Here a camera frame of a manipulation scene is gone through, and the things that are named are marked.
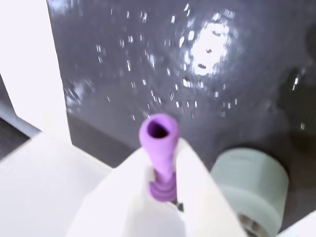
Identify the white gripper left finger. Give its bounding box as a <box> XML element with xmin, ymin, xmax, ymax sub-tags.
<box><xmin>66</xmin><ymin>145</ymin><xmax>179</xmax><ymax>237</ymax></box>

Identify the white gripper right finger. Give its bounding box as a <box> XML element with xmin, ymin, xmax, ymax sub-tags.
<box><xmin>172</xmin><ymin>137</ymin><xmax>248</xmax><ymax>237</ymax></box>

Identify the purple ribbed pen grip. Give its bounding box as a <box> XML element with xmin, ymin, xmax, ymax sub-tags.
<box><xmin>138</xmin><ymin>113</ymin><xmax>181</xmax><ymax>204</ymax></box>

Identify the grey-green steel mug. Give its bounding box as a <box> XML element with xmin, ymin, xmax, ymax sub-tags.
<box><xmin>210</xmin><ymin>147</ymin><xmax>290</xmax><ymax>237</ymax></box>

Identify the glossy black table mat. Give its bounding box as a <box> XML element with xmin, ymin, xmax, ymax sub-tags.
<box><xmin>45</xmin><ymin>0</ymin><xmax>316</xmax><ymax>232</ymax></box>

